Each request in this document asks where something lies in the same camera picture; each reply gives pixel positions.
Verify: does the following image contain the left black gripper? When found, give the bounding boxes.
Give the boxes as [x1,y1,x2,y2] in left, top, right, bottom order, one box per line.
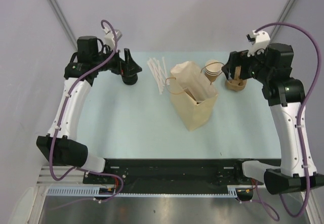
[92,44,141,77]

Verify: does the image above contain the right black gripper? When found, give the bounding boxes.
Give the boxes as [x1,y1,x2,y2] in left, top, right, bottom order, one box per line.
[222,44,273,83]

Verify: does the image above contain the tan paper bag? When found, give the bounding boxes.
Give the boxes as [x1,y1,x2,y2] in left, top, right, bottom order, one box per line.
[165,61,218,131]

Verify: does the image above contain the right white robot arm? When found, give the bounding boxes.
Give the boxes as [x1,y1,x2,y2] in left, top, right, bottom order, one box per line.
[222,43,323,195]

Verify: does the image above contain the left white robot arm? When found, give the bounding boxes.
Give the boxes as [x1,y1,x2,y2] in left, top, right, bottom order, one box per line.
[36,32,142,184]

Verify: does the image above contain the stack of black lids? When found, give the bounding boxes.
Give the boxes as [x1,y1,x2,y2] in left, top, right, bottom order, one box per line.
[121,74,138,85]

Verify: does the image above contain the stack of paper cups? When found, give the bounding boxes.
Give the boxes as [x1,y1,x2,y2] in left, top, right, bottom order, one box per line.
[205,60,223,83]

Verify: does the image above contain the brown pulp cup carriers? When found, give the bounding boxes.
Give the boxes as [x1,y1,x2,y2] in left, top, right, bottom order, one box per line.
[225,66,247,92]

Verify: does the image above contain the pile of white straws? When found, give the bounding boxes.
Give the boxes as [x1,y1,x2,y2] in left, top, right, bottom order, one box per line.
[147,57,169,95]

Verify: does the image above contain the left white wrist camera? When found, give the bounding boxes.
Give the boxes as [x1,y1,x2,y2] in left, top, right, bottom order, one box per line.
[103,28,122,50]

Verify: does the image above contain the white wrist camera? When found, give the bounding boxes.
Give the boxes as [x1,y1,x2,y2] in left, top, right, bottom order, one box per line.
[103,28,122,50]
[247,30,270,57]

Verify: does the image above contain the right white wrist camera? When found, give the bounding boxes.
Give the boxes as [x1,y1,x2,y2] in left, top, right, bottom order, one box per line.
[247,30,270,57]

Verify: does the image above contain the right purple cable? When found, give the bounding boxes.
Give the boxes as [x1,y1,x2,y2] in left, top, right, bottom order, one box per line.
[253,22,320,221]

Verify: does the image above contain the white cable duct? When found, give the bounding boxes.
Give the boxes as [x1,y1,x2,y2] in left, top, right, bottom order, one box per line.
[47,186,252,198]

